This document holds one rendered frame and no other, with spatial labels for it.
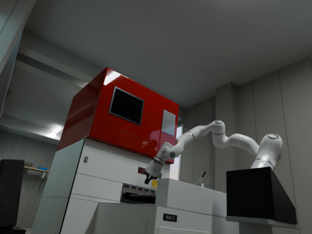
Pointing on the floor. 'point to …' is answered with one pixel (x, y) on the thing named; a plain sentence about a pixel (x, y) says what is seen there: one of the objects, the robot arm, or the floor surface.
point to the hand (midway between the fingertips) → (146, 181)
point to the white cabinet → (157, 221)
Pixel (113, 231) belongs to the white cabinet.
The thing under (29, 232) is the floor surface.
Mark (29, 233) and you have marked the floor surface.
